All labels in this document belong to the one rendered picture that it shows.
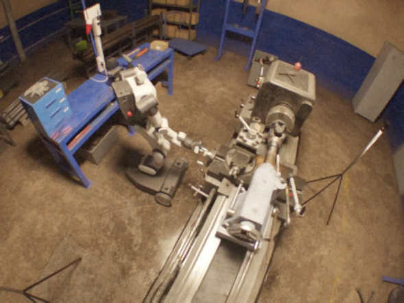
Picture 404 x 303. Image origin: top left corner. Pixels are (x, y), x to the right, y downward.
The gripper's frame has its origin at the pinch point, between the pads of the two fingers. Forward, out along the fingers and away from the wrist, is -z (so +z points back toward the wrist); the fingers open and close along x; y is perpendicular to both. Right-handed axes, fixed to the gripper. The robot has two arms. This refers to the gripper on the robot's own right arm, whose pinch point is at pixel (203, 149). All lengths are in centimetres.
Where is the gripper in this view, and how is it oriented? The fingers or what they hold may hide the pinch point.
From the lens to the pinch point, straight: 182.5
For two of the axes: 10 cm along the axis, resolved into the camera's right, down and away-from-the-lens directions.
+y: 2.9, -2.2, 9.3
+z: -9.0, -3.8, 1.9
